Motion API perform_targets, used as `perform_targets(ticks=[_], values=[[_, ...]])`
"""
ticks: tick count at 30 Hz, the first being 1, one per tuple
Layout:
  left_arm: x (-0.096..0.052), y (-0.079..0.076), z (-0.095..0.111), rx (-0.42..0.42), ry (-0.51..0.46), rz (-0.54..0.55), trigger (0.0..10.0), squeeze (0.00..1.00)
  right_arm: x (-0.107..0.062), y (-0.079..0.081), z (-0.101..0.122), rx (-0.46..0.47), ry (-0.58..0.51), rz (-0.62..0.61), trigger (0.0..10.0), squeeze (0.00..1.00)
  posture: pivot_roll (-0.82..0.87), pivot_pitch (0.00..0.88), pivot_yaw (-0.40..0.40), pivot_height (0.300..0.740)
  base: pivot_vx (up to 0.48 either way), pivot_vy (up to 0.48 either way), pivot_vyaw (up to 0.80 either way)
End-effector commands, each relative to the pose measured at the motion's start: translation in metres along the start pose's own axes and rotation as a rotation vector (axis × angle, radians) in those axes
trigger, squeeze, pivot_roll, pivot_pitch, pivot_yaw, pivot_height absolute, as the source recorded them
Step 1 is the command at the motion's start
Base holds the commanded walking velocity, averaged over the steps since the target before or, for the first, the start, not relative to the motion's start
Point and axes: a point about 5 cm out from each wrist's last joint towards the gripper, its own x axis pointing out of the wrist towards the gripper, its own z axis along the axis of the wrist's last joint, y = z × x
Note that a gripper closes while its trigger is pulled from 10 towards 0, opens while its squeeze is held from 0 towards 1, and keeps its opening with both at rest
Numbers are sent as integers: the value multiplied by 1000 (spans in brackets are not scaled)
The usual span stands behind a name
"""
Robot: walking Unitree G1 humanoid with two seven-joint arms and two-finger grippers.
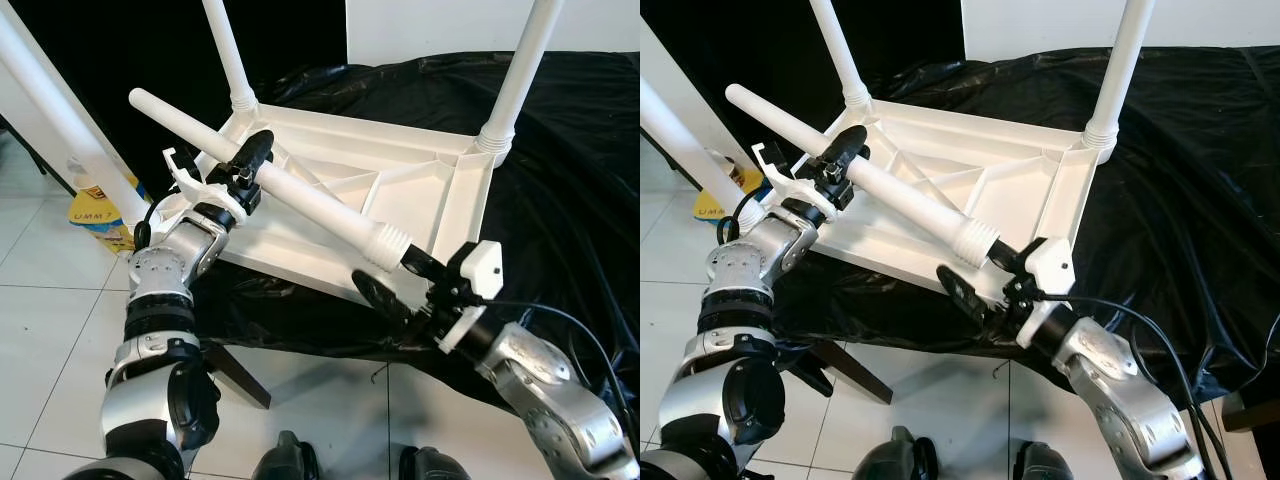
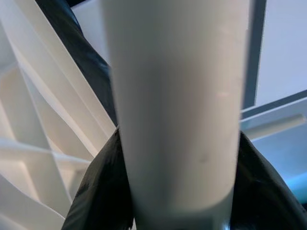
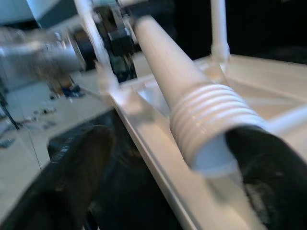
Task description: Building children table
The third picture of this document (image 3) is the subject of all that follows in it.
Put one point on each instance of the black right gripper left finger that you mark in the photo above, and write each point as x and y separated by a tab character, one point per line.
67	182

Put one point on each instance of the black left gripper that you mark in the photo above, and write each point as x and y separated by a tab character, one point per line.
120	43

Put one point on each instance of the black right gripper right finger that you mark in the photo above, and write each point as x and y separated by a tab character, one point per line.
275	182

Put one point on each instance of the white plastic table top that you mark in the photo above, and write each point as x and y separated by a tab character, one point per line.
263	76

